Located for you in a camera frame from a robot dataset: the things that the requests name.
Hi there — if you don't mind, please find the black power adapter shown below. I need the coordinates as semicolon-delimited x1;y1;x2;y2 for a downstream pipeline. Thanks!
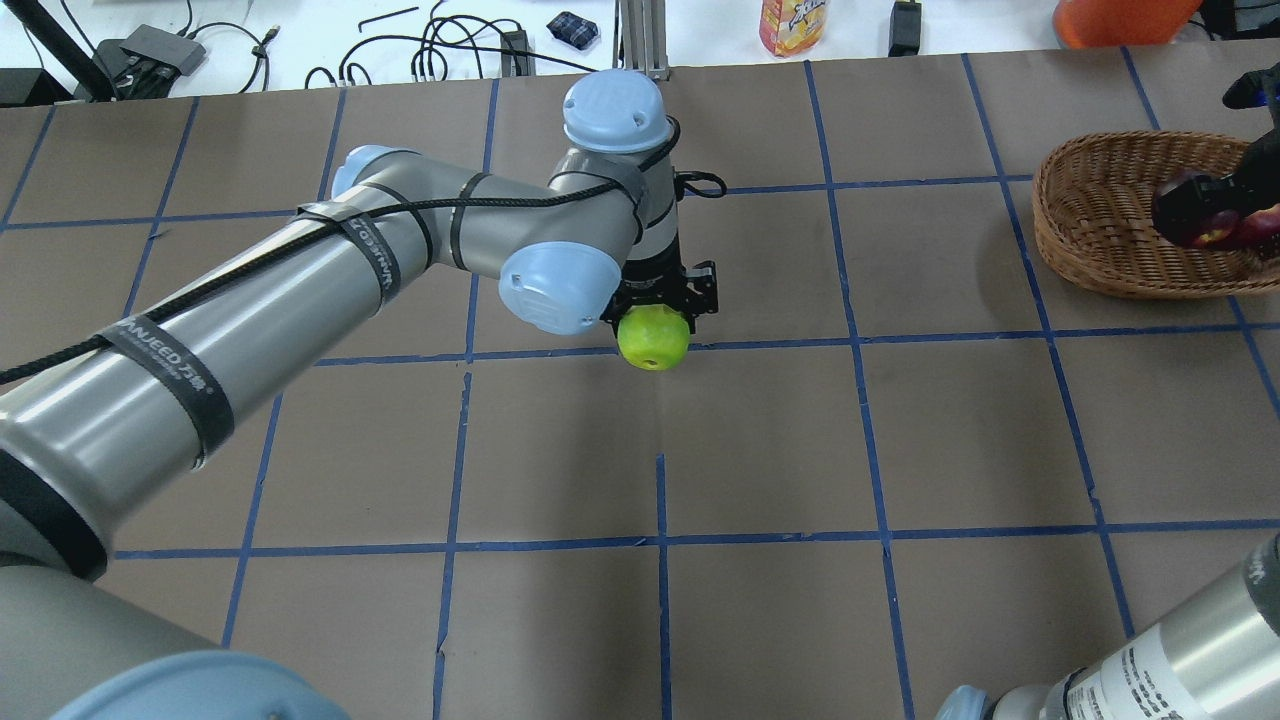
886;1;923;58

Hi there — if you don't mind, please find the black allen key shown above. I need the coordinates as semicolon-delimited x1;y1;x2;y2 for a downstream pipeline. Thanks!
357;6;420;33

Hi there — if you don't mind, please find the red yellow apple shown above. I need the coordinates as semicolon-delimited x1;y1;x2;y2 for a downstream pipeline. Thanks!
1233;204;1279;258

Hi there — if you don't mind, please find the aluminium frame post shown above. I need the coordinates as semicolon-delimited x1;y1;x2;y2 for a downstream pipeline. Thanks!
612;0;669;82

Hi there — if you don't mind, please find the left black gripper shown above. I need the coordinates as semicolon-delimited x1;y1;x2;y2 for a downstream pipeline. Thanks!
602;233;721;327

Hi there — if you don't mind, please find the dark blue computer mouse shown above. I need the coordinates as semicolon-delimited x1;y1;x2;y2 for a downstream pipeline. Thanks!
545;12;600;51

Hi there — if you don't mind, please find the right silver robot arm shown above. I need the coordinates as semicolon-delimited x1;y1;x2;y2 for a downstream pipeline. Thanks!
938;131;1279;719

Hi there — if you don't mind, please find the grey usb hub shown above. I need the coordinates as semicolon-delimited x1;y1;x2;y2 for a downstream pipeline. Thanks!
92;26;207;100

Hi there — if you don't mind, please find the yellow juice bottle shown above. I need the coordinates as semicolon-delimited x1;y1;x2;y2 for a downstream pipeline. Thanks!
758;0;829;58

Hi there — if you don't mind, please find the woven wicker basket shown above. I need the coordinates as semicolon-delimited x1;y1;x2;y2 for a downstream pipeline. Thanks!
1032;129;1279;300

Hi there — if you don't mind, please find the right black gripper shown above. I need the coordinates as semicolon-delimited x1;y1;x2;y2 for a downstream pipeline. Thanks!
1149;129;1280;243

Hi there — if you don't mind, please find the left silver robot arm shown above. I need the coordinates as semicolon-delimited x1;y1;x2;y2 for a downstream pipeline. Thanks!
1;69;718;719

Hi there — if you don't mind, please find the black monitor stand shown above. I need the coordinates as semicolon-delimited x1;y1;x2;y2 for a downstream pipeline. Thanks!
3;1;116;102

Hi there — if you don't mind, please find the orange cylinder container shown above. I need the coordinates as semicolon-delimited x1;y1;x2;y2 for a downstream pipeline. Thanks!
1051;1;1202;49

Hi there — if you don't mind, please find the green apple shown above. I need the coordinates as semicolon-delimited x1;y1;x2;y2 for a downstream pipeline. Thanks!
616;304;692;372

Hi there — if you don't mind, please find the dark red apple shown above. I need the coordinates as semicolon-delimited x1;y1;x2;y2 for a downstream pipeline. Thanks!
1160;170;1251;251

